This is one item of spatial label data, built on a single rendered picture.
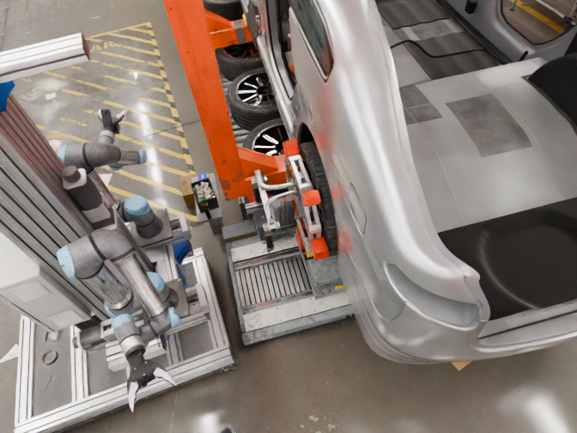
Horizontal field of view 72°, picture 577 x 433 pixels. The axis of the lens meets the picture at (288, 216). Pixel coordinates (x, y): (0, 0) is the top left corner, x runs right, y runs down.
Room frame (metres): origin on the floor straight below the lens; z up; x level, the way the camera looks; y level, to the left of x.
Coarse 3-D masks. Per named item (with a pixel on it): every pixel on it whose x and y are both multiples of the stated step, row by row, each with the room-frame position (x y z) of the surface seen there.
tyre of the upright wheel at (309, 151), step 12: (300, 144) 1.64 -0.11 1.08; (312, 144) 1.57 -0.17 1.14; (312, 156) 1.44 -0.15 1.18; (312, 168) 1.37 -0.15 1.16; (324, 180) 1.29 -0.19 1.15; (324, 192) 1.24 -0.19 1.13; (324, 204) 1.20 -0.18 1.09; (324, 216) 1.17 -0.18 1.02; (336, 228) 1.12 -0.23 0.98; (336, 240) 1.10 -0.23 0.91; (336, 252) 1.10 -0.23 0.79
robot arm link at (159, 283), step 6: (150, 276) 0.94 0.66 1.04; (156, 276) 0.93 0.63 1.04; (156, 282) 0.90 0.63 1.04; (162, 282) 0.91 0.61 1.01; (156, 288) 0.87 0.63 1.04; (162, 288) 0.89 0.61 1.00; (168, 288) 0.93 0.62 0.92; (162, 294) 0.88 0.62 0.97; (168, 294) 0.90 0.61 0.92; (138, 300) 0.84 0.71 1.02
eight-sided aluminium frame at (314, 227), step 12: (300, 156) 1.51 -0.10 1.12; (288, 168) 1.63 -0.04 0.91; (300, 168) 1.46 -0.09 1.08; (288, 180) 1.63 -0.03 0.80; (300, 180) 1.34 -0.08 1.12; (300, 192) 1.29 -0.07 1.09; (300, 216) 1.49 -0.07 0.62; (300, 228) 1.40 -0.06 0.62; (312, 228) 1.15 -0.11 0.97; (312, 252) 1.14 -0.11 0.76
